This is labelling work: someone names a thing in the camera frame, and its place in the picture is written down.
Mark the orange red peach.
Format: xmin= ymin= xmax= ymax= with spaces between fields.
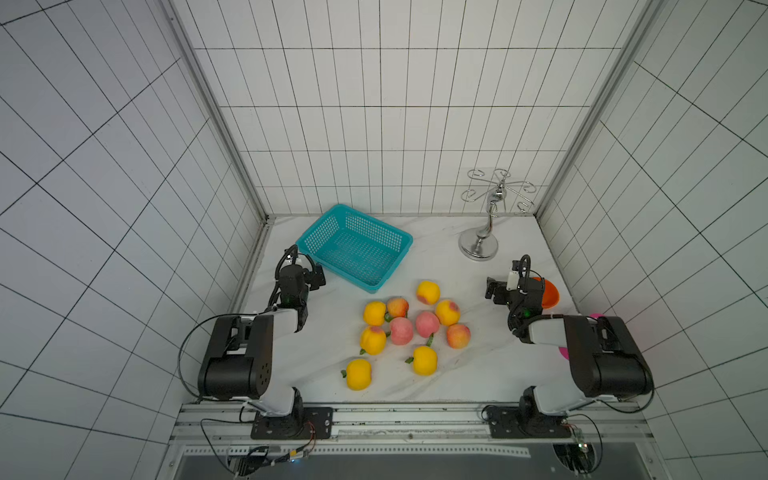
xmin=386 ymin=297 xmax=409 ymax=322
xmin=446 ymin=323 xmax=471 ymax=349

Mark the yellow peach red spot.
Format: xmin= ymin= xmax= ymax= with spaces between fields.
xmin=434 ymin=299 xmax=461 ymax=327

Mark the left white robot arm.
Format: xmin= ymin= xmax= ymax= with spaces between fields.
xmin=197 ymin=254 xmax=326 ymax=432

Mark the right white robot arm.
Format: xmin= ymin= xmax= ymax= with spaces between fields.
xmin=485 ymin=276 xmax=655 ymax=434

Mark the teal plastic basket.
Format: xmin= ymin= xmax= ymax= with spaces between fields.
xmin=297 ymin=204 xmax=413 ymax=293

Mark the orange plastic bowl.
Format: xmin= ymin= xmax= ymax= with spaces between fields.
xmin=535 ymin=277 xmax=560 ymax=310

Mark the pink plastic goblet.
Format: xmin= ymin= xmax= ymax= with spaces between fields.
xmin=559 ymin=313 xmax=602 ymax=360

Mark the silver metal cup rack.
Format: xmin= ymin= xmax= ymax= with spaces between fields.
xmin=458 ymin=168 xmax=538 ymax=261

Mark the yellow peach top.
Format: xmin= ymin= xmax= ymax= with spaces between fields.
xmin=416 ymin=280 xmax=441 ymax=305

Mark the pink peach right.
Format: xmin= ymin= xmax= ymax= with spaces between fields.
xmin=414 ymin=311 xmax=441 ymax=339

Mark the pink peach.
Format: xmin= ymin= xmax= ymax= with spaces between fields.
xmin=389 ymin=317 xmax=414 ymax=346
xmin=414 ymin=311 xmax=441 ymax=339

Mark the pink peach left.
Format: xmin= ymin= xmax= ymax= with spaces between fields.
xmin=389 ymin=317 xmax=414 ymax=346

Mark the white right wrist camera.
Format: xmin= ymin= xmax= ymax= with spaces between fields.
xmin=506 ymin=271 xmax=519 ymax=291

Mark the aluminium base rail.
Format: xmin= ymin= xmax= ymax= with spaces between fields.
xmin=170 ymin=403 xmax=658 ymax=463

